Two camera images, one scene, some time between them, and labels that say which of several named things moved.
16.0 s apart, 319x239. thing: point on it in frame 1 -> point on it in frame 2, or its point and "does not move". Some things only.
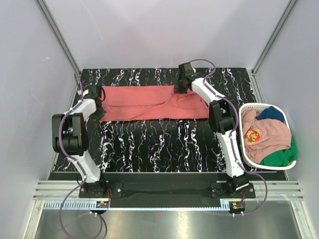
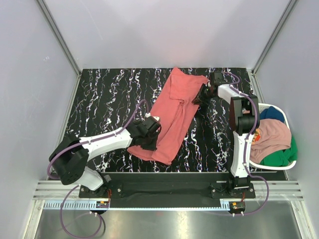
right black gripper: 176,88 -> 200,99
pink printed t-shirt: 264,137 does not move
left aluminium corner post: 59,35 does not move
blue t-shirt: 271,112 does not move
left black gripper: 99,115 -> 152,147
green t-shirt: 282,158 does not move
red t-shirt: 150,102 -> 174,109
